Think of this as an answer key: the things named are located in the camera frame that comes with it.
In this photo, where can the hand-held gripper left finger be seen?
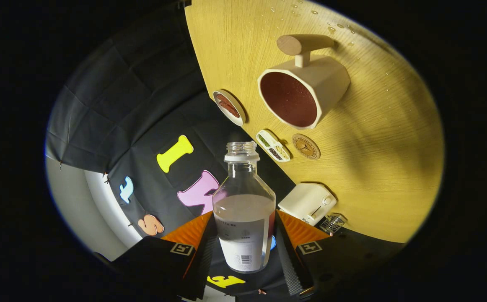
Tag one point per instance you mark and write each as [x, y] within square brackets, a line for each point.
[201, 260]

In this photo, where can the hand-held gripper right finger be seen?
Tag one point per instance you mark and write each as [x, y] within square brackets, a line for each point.
[285, 260]

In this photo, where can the clear juice bottle white label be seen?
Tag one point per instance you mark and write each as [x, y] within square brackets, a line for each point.
[243, 218]

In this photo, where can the round cork coaster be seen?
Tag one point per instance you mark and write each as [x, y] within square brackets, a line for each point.
[306, 147]

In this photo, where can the white toaster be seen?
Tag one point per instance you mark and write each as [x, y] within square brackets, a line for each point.
[306, 201]

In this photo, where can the white divided grain dish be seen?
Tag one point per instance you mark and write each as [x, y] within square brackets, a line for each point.
[273, 146]

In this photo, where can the wooden table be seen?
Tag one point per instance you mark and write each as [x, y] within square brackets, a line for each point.
[373, 167]

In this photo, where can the red meat piece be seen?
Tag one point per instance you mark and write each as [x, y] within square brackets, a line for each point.
[224, 100]
[231, 110]

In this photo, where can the round white plate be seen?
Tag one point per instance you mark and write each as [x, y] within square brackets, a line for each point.
[239, 107]

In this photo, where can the black backdrop cloth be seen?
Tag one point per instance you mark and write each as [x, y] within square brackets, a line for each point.
[113, 105]

